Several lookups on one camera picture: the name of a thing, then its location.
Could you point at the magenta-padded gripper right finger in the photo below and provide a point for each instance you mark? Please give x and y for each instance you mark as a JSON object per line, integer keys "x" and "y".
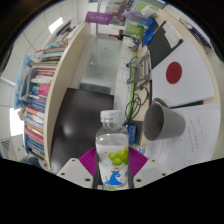
{"x": 150, "y": 171}

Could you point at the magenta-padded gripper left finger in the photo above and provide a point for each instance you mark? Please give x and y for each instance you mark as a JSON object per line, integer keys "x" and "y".
{"x": 75, "y": 171}

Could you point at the clear plastic water bottle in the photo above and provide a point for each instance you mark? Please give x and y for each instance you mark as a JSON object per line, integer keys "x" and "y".
{"x": 111, "y": 143}

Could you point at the small blue box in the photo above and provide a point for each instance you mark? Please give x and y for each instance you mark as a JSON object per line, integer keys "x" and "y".
{"x": 132, "y": 133}

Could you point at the black computer monitor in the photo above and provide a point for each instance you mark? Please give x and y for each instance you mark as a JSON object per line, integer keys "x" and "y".
{"x": 81, "y": 126}

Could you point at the grey ceramic mug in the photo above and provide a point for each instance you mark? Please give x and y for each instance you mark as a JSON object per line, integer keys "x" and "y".
{"x": 166, "y": 123}

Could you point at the white handwritten paper sheet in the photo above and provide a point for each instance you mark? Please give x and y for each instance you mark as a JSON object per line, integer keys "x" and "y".
{"x": 196, "y": 140}

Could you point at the black pen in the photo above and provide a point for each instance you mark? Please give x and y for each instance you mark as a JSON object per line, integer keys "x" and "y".
{"x": 186, "y": 104}

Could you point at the grey metal laptop stand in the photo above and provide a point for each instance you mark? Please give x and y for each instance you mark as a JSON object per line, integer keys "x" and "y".
{"x": 140, "y": 71}

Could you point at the flat round red coaster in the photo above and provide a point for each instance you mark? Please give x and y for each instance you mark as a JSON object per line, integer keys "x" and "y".
{"x": 174, "y": 72}

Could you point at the black desk mat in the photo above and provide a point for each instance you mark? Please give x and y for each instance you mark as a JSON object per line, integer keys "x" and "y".
{"x": 160, "y": 43}

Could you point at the translucent purple drink bottle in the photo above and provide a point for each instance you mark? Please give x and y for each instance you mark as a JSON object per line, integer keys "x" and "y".
{"x": 138, "y": 18}

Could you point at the purple hanging banner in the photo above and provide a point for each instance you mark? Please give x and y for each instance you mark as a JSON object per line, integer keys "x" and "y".
{"x": 98, "y": 18}

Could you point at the wall shelf with books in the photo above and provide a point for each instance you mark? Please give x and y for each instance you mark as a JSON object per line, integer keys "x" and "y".
{"x": 40, "y": 100}

